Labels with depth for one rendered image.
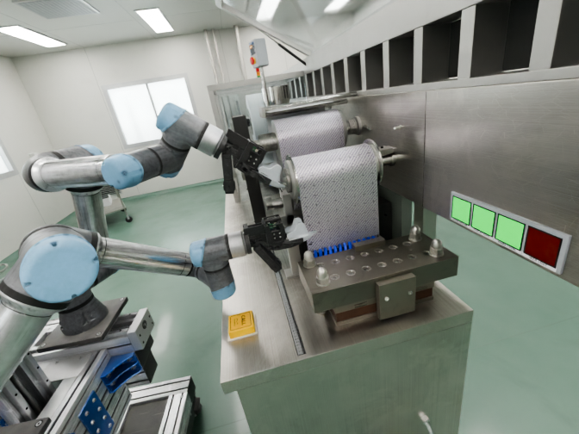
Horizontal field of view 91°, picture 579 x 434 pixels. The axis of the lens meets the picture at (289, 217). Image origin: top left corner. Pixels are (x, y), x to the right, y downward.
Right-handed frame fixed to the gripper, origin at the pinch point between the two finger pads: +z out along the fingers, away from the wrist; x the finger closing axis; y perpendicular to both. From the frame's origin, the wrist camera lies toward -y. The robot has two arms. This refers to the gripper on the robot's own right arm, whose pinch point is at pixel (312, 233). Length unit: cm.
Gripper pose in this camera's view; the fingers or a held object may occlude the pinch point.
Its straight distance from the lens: 86.3
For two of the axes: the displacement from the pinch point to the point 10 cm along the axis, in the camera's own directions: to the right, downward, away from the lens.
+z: 9.7, -2.2, 1.2
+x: -2.0, -3.6, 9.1
